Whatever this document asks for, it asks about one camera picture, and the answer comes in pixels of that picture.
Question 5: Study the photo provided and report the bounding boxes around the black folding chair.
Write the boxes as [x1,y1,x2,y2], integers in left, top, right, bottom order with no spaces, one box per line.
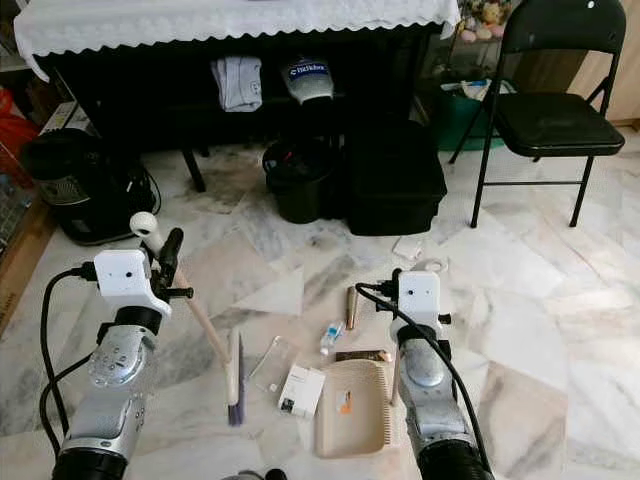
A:
[448,0,627,229]

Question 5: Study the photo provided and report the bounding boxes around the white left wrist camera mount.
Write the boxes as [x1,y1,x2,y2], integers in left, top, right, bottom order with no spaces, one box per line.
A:
[92,248,173,321]

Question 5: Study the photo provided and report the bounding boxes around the black storage box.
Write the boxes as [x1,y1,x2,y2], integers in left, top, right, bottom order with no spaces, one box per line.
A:
[344,119,449,237]

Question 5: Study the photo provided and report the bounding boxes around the black waste bin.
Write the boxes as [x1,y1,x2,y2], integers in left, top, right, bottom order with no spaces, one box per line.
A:
[262,136,338,225]

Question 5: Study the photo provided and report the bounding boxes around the clear plastic package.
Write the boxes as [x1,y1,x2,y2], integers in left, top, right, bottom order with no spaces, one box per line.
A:
[249,334,302,393]

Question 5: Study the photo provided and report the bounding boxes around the black round appliance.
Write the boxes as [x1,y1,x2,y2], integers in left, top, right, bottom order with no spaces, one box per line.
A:
[19,127,158,247]

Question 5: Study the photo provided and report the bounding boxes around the white fabric pouch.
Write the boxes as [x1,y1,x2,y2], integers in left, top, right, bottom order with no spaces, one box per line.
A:
[211,56,265,114]

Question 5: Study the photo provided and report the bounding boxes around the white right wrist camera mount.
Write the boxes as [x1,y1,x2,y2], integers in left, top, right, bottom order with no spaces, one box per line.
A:
[397,270,445,331]

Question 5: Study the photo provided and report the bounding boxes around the pastel plush toys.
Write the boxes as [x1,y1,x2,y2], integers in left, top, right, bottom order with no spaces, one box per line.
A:
[459,0,513,44]

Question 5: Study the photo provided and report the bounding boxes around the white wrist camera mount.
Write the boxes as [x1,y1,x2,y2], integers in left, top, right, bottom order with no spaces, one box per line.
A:
[397,270,445,331]
[92,248,173,321]

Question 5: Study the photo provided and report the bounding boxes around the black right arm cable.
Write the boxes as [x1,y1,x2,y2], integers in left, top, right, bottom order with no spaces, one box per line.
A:
[353,282,491,466]

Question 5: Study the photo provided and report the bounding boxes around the beige long-handled dustpan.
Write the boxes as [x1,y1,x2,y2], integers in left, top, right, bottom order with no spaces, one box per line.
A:
[314,258,447,460]

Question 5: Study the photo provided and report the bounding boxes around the beige broom with ball end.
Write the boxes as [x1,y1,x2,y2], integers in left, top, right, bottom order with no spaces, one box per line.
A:
[128,211,248,429]

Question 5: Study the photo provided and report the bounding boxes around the white bag with blue print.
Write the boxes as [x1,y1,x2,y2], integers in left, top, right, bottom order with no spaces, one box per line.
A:
[281,59,335,107]

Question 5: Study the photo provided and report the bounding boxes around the small clear bottle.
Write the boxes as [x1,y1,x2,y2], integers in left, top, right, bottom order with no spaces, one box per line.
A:
[321,320,347,357]

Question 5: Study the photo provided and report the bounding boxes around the clear plastic scrap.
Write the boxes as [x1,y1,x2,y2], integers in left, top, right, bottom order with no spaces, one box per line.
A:
[392,234,425,262]

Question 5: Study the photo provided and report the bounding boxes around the brown tube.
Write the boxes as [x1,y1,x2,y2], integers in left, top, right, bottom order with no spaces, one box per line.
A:
[344,285,360,332]

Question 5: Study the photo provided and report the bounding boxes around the white lace tablecloth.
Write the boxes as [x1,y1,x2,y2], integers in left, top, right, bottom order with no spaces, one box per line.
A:
[14,0,462,83]

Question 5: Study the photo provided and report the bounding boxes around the green container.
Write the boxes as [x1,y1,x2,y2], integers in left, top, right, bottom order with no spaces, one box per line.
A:
[434,80,513,152]

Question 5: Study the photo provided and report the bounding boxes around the red plastic bag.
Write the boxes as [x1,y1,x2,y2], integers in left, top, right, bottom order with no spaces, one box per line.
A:
[0,88,41,169]

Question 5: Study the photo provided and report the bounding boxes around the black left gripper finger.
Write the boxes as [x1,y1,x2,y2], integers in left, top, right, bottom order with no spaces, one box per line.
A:
[157,227,186,284]

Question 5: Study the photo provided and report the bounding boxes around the brown wrapper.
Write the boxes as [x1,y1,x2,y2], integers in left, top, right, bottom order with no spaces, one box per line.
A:
[334,349,392,364]

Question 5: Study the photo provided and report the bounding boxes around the black table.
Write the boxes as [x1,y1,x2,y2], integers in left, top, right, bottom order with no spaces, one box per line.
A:
[38,25,449,194]

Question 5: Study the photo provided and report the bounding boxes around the white carton box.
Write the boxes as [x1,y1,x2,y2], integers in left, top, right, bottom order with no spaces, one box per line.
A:
[279,364,328,419]

